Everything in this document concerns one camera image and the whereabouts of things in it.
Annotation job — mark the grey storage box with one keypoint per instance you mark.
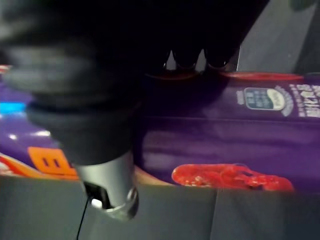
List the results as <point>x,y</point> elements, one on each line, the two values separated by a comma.
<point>250,217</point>

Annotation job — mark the right robot hand black cloth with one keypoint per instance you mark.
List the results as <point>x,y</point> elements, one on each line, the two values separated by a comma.
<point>100,75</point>

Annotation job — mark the purple chips bag orange label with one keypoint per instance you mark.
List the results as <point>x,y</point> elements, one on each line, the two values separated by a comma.
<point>22,140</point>

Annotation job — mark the purple chips bag red lobster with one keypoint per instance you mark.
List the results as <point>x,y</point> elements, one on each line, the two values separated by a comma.
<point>225,142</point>

